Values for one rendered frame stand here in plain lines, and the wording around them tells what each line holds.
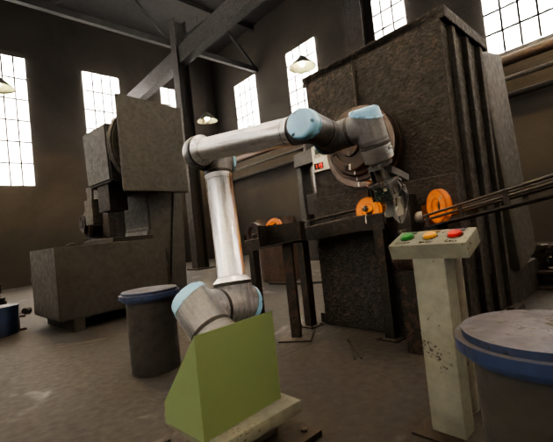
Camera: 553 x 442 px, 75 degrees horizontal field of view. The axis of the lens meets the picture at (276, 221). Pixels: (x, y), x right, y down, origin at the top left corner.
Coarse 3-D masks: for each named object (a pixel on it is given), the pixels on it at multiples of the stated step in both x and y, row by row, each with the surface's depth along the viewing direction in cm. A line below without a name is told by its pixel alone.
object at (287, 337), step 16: (288, 224) 237; (304, 224) 234; (272, 240) 239; (288, 240) 237; (304, 240) 235; (288, 256) 224; (288, 272) 224; (288, 288) 224; (288, 304) 224; (288, 336) 227; (304, 336) 223
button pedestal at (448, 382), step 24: (408, 240) 115; (432, 240) 108; (456, 240) 102; (432, 264) 108; (432, 288) 108; (456, 288) 109; (432, 312) 109; (456, 312) 108; (432, 336) 109; (432, 360) 110; (456, 360) 105; (432, 384) 110; (456, 384) 105; (432, 408) 110; (456, 408) 105; (432, 432) 109; (456, 432) 105; (480, 432) 107
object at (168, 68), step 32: (256, 0) 666; (352, 0) 501; (192, 32) 816; (224, 32) 760; (352, 32) 504; (160, 64) 940; (192, 128) 887; (192, 192) 870; (192, 224) 853; (192, 256) 862
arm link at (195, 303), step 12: (192, 288) 126; (204, 288) 128; (180, 300) 123; (192, 300) 122; (204, 300) 123; (216, 300) 126; (228, 300) 130; (180, 312) 122; (192, 312) 120; (204, 312) 119; (216, 312) 120; (228, 312) 128; (180, 324) 124; (192, 324) 118
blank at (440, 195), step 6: (432, 192) 167; (438, 192) 162; (444, 192) 160; (432, 198) 167; (438, 198) 162; (444, 198) 158; (450, 198) 158; (432, 204) 168; (444, 204) 158; (450, 204) 158; (432, 210) 168; (450, 210) 158; (432, 216) 168; (444, 216) 159; (450, 216) 159; (438, 222) 164
